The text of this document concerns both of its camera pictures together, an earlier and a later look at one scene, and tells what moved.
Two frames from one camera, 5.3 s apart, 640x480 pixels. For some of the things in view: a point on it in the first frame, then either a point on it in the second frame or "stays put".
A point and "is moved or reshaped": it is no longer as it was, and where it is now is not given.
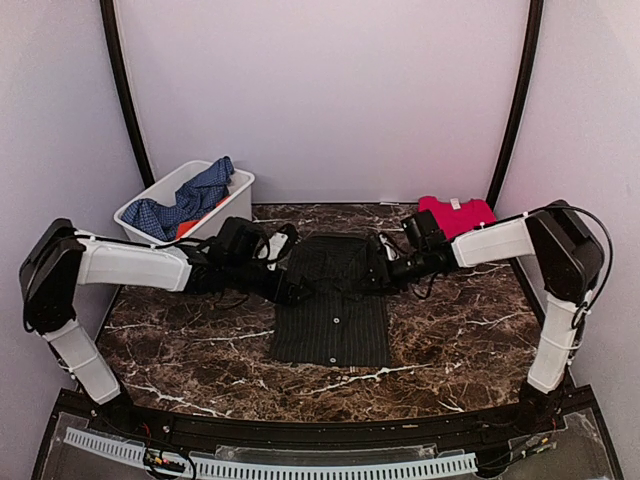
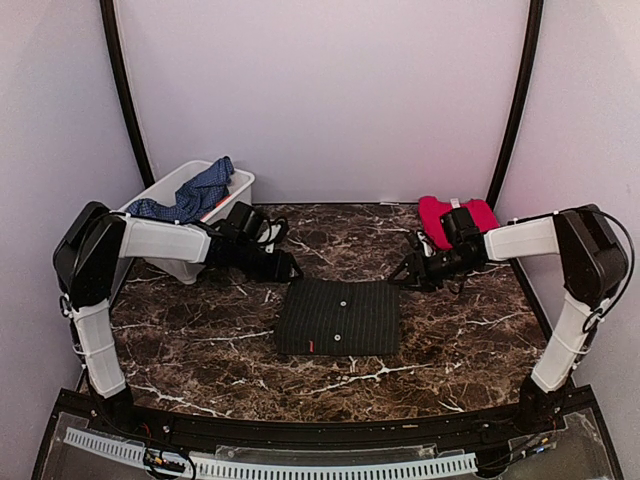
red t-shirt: [456, 217] stays put
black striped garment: [345, 320] is moved or reshaped
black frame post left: [110, 20] stays put
